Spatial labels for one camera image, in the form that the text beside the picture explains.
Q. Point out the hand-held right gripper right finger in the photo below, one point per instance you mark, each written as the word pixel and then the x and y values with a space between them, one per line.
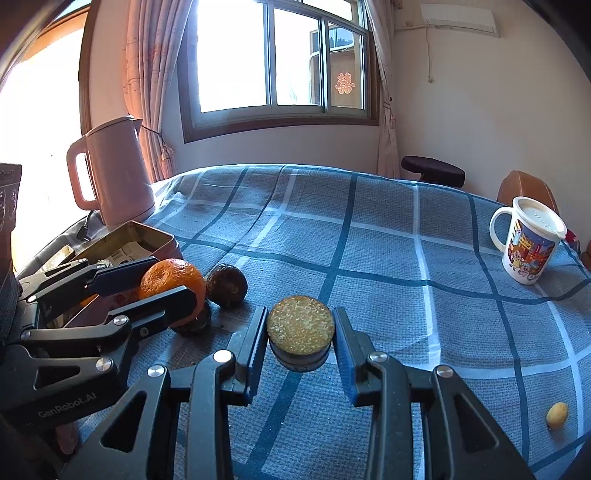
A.
pixel 348 364

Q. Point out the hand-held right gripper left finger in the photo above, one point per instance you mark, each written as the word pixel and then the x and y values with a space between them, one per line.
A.
pixel 251 350

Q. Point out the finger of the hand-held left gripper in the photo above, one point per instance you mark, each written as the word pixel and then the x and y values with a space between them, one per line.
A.
pixel 171 304
pixel 122 277

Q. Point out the orange tangerine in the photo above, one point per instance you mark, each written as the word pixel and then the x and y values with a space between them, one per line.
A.
pixel 171 281

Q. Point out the dark brown water chestnut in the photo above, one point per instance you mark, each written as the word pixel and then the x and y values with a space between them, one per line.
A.
pixel 196 323
pixel 226 286

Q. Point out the rectangular metal tin box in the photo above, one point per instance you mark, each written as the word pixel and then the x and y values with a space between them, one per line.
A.
pixel 152 235

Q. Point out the small yellow fruit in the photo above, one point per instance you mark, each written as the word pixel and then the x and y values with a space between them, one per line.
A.
pixel 557 415

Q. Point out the person's left hand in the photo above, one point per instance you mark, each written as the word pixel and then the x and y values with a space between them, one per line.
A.
pixel 67 438

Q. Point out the printed paper leaflet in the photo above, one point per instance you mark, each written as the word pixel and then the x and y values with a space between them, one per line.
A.
pixel 129 254

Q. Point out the pink electric kettle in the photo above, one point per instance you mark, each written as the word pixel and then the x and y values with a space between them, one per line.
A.
pixel 120 175

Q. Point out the blue plaid tablecloth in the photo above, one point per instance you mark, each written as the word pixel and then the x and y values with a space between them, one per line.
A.
pixel 392 254

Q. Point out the white printed cup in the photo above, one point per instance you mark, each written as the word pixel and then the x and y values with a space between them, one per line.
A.
pixel 526 258

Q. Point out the pink patterned curtain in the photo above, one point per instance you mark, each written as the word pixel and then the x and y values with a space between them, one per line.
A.
pixel 147 69

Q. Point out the round dark cushioned stool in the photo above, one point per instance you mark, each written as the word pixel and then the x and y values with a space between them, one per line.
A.
pixel 431 168

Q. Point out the white plastic cup lid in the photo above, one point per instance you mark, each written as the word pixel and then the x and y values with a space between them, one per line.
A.
pixel 540 217

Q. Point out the sliding glass window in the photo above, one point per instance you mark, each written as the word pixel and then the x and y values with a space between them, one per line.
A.
pixel 231 55

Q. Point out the pale narrow curtain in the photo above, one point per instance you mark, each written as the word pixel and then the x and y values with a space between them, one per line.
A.
pixel 385 115

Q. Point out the brown leather armchair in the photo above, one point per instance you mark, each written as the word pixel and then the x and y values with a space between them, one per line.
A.
pixel 526 184

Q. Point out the red paper window decal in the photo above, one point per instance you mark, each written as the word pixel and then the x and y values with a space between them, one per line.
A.
pixel 345 83

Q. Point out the white wall air conditioner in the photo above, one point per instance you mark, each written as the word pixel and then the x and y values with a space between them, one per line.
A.
pixel 461 18

